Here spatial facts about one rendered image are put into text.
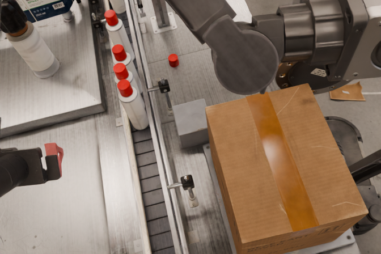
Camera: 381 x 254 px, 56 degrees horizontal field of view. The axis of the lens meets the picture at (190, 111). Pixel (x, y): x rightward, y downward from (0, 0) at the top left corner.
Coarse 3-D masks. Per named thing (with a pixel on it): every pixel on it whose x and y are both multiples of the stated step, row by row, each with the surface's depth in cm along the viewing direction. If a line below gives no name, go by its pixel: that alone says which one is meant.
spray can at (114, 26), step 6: (108, 12) 104; (114, 12) 103; (108, 18) 103; (114, 18) 103; (108, 24) 105; (114, 24) 105; (120, 24) 106; (108, 30) 106; (114, 30) 106; (120, 30) 107; (114, 36) 108; (120, 36) 109; (126, 36) 111; (114, 42) 111; (120, 42) 110; (126, 42) 112; (126, 48) 114; (132, 54) 118; (132, 60) 119
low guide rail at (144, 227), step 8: (104, 0) 131; (128, 120) 105; (128, 128) 103; (128, 136) 102; (128, 144) 101; (136, 168) 97; (136, 176) 96; (136, 184) 94; (136, 192) 93; (144, 216) 90; (144, 224) 89; (144, 232) 88; (144, 240) 87
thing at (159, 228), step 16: (128, 0) 135; (128, 32) 127; (144, 144) 104; (144, 160) 101; (144, 176) 99; (144, 192) 97; (160, 192) 96; (144, 208) 95; (160, 208) 94; (160, 224) 92; (176, 224) 92; (160, 240) 90
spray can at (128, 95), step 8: (120, 88) 90; (128, 88) 90; (120, 96) 93; (128, 96) 92; (136, 96) 93; (128, 104) 94; (136, 104) 95; (128, 112) 98; (136, 112) 98; (144, 112) 101; (136, 120) 101; (144, 120) 103; (136, 128) 106; (144, 128) 106
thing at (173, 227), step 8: (128, 8) 121; (128, 16) 119; (136, 40) 115; (136, 48) 112; (136, 56) 110; (144, 80) 105; (144, 88) 104; (144, 96) 102; (152, 120) 98; (152, 128) 97; (152, 136) 96; (160, 160) 92; (160, 168) 91; (160, 176) 90; (168, 200) 87; (168, 208) 86; (168, 216) 85; (176, 232) 83; (176, 240) 82; (176, 248) 81
